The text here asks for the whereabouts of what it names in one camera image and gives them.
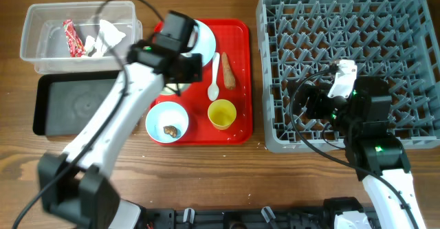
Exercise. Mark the red snack wrapper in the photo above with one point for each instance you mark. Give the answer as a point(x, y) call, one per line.
point(75, 45)

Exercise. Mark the white round plate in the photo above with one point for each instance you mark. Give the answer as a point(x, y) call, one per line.
point(202, 41)

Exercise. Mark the grey dishwasher rack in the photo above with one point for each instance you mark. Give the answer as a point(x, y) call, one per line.
point(391, 39)

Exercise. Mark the mint green bowl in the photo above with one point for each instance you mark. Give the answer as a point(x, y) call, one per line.
point(174, 89)

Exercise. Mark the white napkin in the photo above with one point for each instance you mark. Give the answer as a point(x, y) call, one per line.
point(108, 37)

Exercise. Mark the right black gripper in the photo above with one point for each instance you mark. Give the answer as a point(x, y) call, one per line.
point(319, 94)

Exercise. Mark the light blue bowl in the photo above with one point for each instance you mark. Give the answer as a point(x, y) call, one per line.
point(164, 114)

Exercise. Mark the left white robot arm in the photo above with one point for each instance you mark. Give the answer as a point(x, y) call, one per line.
point(75, 185)

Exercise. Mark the white plastic spoon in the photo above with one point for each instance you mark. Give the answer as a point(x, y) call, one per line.
point(213, 89)

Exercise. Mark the red serving tray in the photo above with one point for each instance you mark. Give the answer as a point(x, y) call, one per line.
point(232, 37)

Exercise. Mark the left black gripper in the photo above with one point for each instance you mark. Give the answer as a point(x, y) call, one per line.
point(196, 75)

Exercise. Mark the black waste tray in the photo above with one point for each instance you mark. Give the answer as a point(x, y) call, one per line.
point(65, 103)

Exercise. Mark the brown food scrap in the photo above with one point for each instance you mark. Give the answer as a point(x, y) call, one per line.
point(171, 131)

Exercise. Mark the clear plastic waste bin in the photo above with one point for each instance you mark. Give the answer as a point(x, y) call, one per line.
point(44, 43)

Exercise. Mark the yellow plastic cup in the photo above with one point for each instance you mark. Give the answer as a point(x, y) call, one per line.
point(222, 113)

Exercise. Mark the small white paper scrap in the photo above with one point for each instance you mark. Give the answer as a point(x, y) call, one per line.
point(89, 44)

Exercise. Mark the orange carrot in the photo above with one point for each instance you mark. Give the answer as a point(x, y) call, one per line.
point(228, 76)

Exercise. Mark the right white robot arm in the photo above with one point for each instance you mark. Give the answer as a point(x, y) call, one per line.
point(378, 157)

